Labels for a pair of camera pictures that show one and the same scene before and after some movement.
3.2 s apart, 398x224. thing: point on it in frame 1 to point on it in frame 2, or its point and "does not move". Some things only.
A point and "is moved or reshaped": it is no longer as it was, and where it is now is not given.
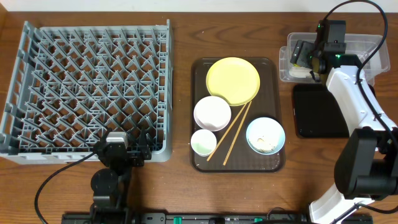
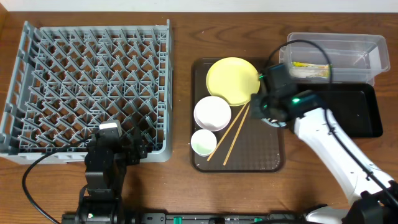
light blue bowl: x=265 y=135 is moved or reshaped
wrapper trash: x=300 y=72 does not move
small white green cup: x=203 y=142 does not move
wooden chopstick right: x=237 y=132 does not move
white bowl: x=212 y=113 does not move
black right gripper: x=304 y=54 to x=259 y=106
